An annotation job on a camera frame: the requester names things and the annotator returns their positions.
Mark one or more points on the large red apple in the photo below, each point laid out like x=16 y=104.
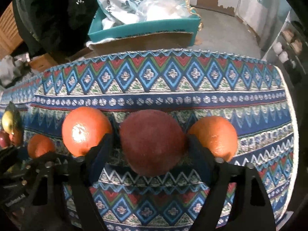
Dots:
x=152 y=141

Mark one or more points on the small wooden box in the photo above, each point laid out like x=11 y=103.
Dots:
x=43 y=62

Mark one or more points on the dark hanging clothes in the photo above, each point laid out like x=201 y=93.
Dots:
x=57 y=27

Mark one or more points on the white printed plastic bag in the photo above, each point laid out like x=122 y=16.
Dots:
x=122 y=2

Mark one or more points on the large orange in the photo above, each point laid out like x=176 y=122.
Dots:
x=84 y=128

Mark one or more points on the clear plastic bag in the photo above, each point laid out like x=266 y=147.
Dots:
x=153 y=10

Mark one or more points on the small orange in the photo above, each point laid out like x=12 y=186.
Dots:
x=16 y=138

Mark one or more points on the brown cardboard box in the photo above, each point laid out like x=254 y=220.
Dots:
x=153 y=41

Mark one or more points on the wooden louvered cabinet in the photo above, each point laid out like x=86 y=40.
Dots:
x=9 y=35

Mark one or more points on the teal cardboard box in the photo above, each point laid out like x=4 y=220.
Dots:
x=97 y=33

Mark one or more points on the small tangerine with stem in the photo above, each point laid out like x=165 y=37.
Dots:
x=38 y=145

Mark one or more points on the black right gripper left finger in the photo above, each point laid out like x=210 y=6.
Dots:
x=61 y=198

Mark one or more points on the blue patterned tablecloth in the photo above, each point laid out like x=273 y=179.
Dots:
x=189 y=85

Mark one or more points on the grey shoe rack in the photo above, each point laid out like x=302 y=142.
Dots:
x=289 y=48

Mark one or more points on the small red apple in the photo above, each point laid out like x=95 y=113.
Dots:
x=4 y=139

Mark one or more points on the medium orange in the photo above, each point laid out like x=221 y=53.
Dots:
x=218 y=135

